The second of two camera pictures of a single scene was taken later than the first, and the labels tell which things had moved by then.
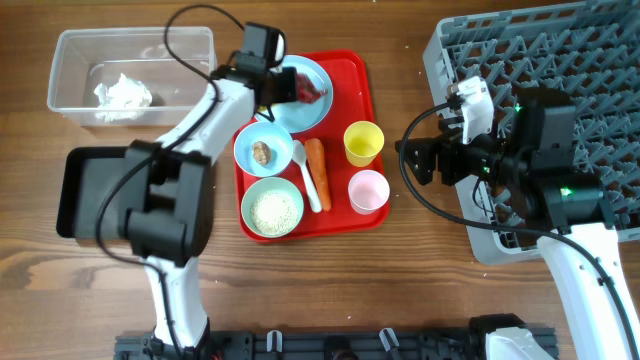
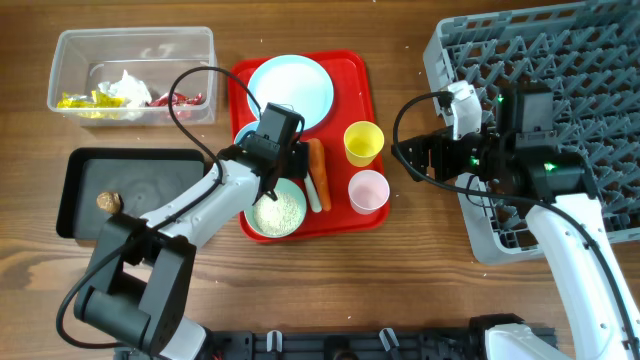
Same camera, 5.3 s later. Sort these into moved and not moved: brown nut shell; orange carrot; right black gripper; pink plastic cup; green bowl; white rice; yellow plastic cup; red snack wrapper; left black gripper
Moved: brown nut shell; red snack wrapper; left black gripper
Not moved: pink plastic cup; yellow plastic cup; white rice; right black gripper; orange carrot; green bowl
